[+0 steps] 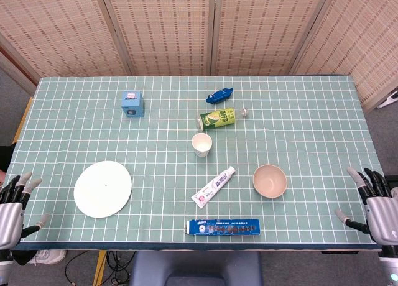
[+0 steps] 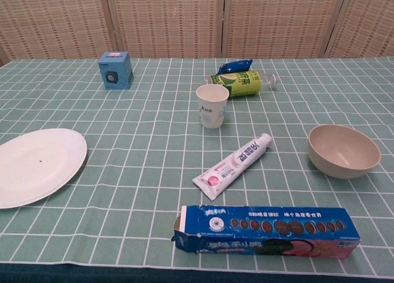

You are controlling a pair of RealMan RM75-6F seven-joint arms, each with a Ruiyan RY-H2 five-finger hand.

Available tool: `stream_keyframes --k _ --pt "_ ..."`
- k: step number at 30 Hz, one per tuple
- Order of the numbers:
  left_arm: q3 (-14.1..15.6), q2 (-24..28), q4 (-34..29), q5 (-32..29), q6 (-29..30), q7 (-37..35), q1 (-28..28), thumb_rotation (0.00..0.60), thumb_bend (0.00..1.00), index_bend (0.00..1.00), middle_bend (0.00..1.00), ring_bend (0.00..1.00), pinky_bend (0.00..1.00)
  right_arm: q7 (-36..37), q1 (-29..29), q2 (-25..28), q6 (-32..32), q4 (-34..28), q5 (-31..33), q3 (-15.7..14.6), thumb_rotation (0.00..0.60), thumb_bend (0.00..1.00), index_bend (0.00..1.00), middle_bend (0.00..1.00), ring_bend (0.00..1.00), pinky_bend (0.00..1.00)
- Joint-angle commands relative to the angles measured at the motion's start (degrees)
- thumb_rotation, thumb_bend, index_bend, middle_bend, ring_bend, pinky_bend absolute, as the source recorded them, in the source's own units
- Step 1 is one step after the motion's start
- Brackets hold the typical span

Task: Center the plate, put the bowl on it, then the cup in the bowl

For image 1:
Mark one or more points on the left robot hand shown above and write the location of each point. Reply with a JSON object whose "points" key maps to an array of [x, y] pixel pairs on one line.
{"points": [[11, 224]]}

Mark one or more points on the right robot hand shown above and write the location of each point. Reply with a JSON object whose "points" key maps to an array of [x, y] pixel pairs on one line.
{"points": [[384, 217]]}

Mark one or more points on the white round plate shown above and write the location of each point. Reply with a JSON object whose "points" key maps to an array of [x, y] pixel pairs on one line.
{"points": [[102, 189]]}

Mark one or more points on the beige bowl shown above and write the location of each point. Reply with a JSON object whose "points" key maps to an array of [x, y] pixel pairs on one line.
{"points": [[269, 181]]}

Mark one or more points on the white paper cup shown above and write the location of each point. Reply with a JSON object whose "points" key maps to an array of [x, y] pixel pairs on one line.
{"points": [[201, 144]]}

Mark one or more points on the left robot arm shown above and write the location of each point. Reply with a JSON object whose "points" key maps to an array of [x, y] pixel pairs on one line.
{"points": [[5, 265]]}

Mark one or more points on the white shoe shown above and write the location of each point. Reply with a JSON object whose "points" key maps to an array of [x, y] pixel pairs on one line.
{"points": [[46, 256]]}

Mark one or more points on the person beside table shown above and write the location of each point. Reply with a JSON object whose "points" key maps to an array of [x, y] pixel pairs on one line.
{"points": [[4, 158]]}

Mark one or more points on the white stand foot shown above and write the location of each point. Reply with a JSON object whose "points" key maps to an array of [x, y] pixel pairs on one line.
{"points": [[390, 100]]}

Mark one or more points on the green checked tablecloth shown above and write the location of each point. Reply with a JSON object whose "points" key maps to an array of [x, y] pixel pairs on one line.
{"points": [[280, 136]]}

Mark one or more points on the blue cookie box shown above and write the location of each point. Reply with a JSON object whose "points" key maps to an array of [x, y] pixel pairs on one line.
{"points": [[222, 227]]}

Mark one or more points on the blue speaker box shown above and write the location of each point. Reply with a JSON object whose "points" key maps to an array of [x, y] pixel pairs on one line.
{"points": [[133, 104]]}

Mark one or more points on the white pink toothpaste tube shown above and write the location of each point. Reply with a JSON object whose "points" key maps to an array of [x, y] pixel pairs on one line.
{"points": [[213, 186]]}

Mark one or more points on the dark blue chair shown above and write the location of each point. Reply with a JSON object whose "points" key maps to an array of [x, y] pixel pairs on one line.
{"points": [[196, 267]]}

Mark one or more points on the green label tea bottle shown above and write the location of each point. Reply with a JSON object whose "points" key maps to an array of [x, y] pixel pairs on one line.
{"points": [[217, 118]]}

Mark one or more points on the blue snack packet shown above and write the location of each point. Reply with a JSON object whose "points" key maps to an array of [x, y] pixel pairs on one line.
{"points": [[219, 95]]}

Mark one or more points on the bamboo folding screen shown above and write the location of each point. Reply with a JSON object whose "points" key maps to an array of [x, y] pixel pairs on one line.
{"points": [[155, 28]]}

